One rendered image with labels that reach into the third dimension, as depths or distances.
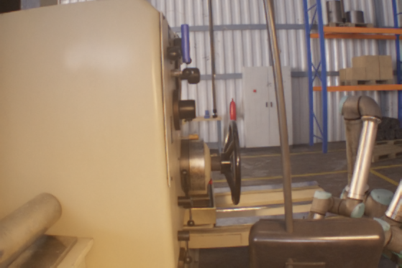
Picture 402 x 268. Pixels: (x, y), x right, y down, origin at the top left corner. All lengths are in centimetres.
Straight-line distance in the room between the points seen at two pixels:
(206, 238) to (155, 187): 130
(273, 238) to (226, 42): 826
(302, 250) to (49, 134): 75
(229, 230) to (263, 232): 140
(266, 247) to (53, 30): 82
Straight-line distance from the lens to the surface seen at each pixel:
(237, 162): 128
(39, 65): 101
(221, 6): 907
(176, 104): 112
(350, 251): 85
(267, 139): 845
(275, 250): 84
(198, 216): 196
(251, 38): 899
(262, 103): 834
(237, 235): 221
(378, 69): 871
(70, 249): 98
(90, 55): 95
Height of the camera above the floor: 164
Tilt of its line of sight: 4 degrees down
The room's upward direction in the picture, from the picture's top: 3 degrees counter-clockwise
